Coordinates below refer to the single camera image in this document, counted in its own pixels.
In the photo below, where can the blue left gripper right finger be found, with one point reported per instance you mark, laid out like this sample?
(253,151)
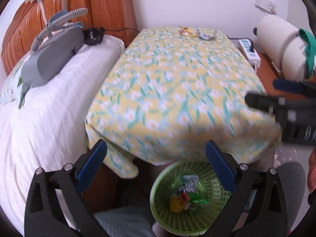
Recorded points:
(223,164)

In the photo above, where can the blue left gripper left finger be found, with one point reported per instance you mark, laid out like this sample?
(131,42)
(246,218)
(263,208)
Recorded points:
(88,164)

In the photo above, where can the finger of the blue right gripper seen outside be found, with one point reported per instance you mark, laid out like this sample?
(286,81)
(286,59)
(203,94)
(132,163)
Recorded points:
(288,86)

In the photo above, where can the white paper receipt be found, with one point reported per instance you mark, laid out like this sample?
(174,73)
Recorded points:
(189,184)

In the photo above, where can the silver foil blister pack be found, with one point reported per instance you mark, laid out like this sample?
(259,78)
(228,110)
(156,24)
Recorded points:
(207,36)

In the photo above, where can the yellow candy wrapper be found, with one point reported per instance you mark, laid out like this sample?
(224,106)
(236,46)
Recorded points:
(187,31)

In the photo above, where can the green chip bag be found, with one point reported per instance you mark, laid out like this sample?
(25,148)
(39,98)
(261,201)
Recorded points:
(195,198)

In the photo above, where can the yellow bubble wrap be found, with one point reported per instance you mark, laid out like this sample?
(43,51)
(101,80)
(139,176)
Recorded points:
(177,204)

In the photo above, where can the green plastic mesh trash basket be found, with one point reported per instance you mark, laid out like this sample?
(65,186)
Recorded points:
(195,219)

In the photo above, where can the person's right hand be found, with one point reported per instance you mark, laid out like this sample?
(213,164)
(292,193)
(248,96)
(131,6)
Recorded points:
(311,182)

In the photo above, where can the orange wooden nightstand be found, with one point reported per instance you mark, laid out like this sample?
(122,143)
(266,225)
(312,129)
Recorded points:
(267,75)

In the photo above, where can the clear plastic bag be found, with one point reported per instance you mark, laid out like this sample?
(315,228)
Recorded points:
(284,154)

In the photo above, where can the white cylindrical appliance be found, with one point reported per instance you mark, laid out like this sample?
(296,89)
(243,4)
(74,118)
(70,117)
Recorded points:
(281,42)

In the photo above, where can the green cloth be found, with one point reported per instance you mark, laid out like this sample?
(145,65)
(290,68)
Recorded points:
(309,40)

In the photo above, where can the white power strip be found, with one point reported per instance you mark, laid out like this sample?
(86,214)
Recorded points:
(247,49)

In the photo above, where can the grey chair seat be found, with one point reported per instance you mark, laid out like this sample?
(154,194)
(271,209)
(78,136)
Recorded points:
(293,180)

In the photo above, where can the yellow floral bed sheet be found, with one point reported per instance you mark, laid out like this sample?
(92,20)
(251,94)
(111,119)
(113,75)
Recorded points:
(169,94)

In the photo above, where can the floral pillow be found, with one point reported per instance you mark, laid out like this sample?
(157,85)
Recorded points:
(14,89)

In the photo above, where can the grey fabric device bag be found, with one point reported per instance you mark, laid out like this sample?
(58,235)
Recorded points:
(51,57)

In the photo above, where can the orange wooden headboard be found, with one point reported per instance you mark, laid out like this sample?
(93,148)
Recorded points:
(116,16)

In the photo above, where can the white wall socket panel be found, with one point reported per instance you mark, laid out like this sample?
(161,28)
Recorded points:
(267,5)

